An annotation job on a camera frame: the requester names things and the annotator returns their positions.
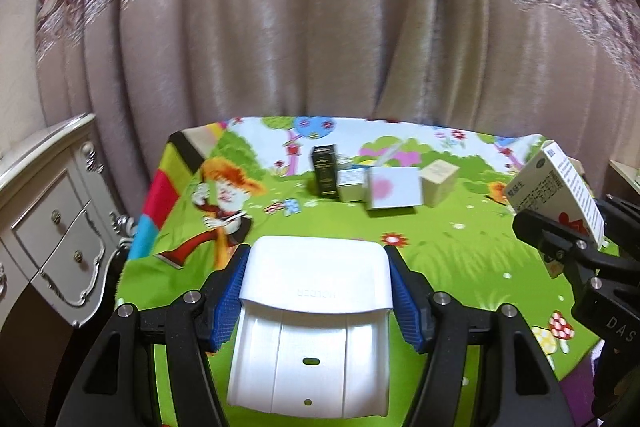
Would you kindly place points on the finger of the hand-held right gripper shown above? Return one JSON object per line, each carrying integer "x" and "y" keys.
{"x": 620, "y": 212}
{"x": 545, "y": 232}

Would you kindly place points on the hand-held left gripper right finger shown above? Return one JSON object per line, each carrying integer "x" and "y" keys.
{"x": 407, "y": 302}

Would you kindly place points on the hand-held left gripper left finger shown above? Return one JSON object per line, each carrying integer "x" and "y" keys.
{"x": 230, "y": 297}

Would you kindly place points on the large white box red mark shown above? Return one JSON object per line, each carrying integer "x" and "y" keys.
{"x": 555, "y": 187}

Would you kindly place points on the white plastic holder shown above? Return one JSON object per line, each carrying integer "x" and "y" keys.
{"x": 310, "y": 267}

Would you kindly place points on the cartoon printed green tablecloth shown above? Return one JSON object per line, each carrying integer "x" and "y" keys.
{"x": 450, "y": 257}

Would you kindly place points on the white box with pink print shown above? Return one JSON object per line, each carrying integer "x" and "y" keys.
{"x": 395, "y": 189}

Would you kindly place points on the beige box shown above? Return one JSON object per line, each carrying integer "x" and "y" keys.
{"x": 437, "y": 184}

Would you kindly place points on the short white box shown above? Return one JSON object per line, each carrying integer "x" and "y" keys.
{"x": 352, "y": 187}

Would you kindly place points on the black box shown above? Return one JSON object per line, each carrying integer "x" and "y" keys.
{"x": 325, "y": 172}

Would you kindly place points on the cream dresser drawer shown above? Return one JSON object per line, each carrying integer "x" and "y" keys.
{"x": 52, "y": 217}
{"x": 75, "y": 254}

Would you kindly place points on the ornate cream dresser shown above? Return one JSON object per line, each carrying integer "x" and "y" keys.
{"x": 30, "y": 187}

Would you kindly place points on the beige patterned curtain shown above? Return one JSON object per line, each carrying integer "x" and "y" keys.
{"x": 300, "y": 32}

